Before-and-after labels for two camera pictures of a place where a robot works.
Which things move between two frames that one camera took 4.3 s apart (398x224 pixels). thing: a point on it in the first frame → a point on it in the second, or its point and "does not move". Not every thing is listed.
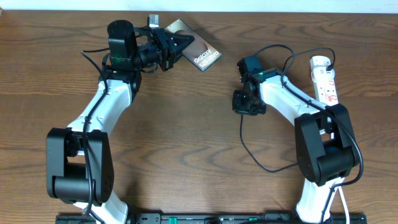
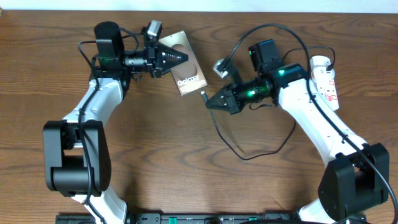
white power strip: [324, 81] does not move
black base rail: [214, 219] does not move
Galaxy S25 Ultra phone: [199, 52] → [188, 74]
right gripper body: [242, 104] → [238, 98]
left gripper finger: [180, 42] → [170, 58]
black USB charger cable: [254, 158] → [329, 68]
